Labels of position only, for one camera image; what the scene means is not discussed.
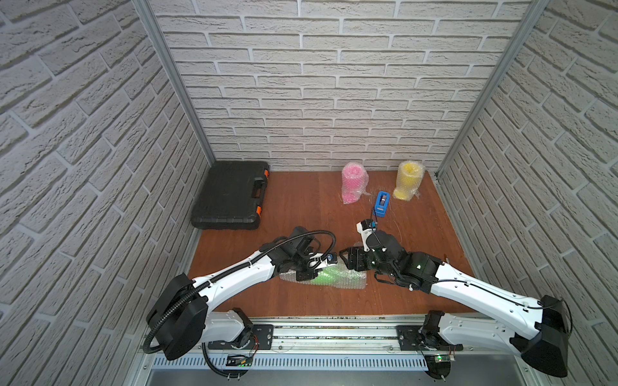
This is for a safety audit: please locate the yellow plastic wine glass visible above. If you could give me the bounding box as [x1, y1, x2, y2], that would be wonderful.
[393, 161, 425, 201]

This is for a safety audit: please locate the blue tape dispenser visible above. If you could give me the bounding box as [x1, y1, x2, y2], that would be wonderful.
[373, 191, 390, 218]

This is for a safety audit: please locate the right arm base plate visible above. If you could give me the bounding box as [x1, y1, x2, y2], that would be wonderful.
[395, 325, 463, 352]

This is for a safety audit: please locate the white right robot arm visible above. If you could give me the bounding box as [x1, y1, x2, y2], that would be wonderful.
[339, 233, 570, 378]

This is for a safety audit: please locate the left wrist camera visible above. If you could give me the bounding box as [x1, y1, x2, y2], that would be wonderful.
[281, 226, 320, 256]

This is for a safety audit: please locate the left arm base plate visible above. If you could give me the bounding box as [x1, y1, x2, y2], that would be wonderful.
[208, 324, 275, 351]

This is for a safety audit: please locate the green plastic wine glass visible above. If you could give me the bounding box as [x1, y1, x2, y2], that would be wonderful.
[312, 267, 362, 289]

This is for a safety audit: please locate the black plastic tool case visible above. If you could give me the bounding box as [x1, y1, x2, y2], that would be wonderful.
[191, 161, 270, 230]

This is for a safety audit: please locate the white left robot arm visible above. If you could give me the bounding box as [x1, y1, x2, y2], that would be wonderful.
[143, 243, 337, 360]

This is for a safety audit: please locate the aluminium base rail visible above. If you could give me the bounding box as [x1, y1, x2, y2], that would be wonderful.
[139, 314, 534, 372]

